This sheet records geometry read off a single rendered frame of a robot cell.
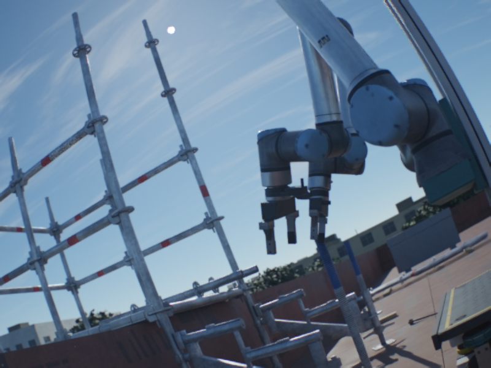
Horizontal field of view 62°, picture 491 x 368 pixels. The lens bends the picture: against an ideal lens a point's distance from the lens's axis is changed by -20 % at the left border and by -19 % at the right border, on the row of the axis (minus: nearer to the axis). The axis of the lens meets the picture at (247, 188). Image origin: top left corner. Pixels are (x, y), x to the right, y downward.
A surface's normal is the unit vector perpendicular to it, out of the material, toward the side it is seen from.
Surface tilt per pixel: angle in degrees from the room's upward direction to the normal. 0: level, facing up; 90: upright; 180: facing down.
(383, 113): 95
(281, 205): 113
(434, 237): 90
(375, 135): 95
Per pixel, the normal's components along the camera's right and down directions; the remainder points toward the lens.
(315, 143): 0.60, 0.02
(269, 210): -0.52, 0.14
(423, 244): -0.35, -0.09
